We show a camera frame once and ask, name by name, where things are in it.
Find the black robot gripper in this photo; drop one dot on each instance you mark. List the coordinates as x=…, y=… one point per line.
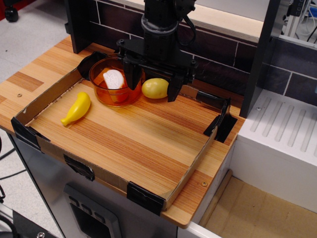
x=157, y=53

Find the white orange salmon sushi toy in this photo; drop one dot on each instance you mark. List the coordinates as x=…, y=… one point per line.
x=116, y=85

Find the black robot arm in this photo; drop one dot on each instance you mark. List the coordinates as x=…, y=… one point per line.
x=166, y=13

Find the orange transparent plastic pot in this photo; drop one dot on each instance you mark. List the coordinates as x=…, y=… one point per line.
x=99, y=85

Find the cardboard fence with black tape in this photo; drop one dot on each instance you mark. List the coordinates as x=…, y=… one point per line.
x=162, y=156

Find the yellow toy potato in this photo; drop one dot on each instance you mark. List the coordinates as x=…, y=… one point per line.
x=155, y=88

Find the yellow toy banana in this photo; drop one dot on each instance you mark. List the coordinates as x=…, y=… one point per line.
x=78, y=109

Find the white toy sink drainboard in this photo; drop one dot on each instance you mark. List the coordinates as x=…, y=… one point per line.
x=276, y=149

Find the toy oven front panel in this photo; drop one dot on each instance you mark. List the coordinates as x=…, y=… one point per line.
x=93, y=219

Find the black vertical post left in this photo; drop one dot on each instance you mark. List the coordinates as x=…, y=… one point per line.
x=80, y=14

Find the dark grey vertical post right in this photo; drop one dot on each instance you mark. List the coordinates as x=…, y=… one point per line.
x=256, y=79

